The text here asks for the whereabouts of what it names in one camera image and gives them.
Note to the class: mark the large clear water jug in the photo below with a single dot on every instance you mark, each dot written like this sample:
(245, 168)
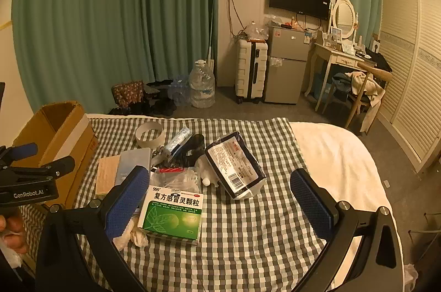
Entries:
(202, 85)

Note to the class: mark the wide green curtain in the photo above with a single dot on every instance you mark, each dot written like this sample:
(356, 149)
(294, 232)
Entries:
(79, 20)

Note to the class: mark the white pole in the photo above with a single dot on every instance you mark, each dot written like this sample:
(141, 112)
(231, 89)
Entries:
(210, 44)

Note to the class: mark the narrow green curtain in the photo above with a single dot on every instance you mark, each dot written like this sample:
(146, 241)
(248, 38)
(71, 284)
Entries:
(179, 9)

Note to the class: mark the clear plastic box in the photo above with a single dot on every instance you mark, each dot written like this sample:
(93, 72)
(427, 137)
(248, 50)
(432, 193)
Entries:
(136, 159)

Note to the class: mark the white dressing table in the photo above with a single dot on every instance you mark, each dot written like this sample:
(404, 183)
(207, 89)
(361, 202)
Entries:
(339, 56)

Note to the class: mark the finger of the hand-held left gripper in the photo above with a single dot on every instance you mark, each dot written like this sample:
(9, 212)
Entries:
(26, 150)
(51, 167)

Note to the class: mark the red pen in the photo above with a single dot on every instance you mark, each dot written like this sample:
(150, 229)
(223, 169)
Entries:
(170, 170)

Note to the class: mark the black plastic container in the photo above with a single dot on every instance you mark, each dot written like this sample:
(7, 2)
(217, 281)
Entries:
(197, 142)

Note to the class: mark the brown cardboard box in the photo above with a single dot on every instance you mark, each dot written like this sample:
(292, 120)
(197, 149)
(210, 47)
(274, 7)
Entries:
(51, 137)

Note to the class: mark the black garment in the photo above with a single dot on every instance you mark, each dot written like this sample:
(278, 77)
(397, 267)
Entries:
(379, 59)

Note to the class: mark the white bed cover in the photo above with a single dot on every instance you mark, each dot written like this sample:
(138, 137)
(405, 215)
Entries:
(344, 157)

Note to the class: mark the green checkered cloth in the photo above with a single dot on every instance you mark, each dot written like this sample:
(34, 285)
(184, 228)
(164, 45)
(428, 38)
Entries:
(248, 243)

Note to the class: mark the brown patterned bag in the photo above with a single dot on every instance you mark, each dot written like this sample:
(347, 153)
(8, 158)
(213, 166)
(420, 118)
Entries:
(127, 94)

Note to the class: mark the light wooden board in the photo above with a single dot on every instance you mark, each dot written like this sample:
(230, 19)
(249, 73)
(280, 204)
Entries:
(106, 175)

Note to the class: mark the green medicine box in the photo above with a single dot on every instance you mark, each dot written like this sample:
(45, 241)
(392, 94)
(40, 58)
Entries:
(172, 216)

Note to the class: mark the oval white mirror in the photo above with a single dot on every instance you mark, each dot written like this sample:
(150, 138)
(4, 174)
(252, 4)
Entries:
(344, 14)

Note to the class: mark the clear plastic bag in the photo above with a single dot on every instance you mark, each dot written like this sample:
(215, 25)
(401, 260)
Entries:
(255, 30)

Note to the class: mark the white tape roll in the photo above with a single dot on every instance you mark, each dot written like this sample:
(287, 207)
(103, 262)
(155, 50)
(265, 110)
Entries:
(149, 142)

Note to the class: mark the person's left hand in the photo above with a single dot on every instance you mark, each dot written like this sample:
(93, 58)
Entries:
(12, 228)

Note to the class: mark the small white bottle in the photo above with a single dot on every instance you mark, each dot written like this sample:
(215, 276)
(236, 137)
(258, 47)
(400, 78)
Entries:
(206, 181)

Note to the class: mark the pack of water bottles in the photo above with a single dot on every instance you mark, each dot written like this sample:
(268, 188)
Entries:
(179, 90)

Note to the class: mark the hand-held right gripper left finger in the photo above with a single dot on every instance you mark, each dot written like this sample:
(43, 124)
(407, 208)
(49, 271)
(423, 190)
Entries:
(127, 204)

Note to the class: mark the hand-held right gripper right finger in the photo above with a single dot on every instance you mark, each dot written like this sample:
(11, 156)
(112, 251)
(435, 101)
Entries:
(311, 206)

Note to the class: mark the grey small fridge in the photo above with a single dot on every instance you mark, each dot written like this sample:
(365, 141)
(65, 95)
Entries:
(286, 71)

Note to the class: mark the white suitcase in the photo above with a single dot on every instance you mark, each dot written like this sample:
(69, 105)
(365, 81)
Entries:
(246, 71)

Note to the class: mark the black white barcode packet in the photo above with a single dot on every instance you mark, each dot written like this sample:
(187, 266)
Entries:
(234, 168)

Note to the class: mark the crumpled white tissue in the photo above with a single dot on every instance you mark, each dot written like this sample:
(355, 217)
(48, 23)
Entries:
(137, 237)

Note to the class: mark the white tissue in hand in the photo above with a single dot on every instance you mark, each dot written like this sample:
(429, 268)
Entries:
(10, 256)

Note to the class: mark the white louvred wardrobe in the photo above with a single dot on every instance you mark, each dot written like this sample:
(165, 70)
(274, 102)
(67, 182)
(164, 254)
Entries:
(410, 71)

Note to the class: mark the clear bag of swabs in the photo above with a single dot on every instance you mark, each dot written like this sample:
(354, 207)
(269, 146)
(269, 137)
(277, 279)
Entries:
(179, 179)

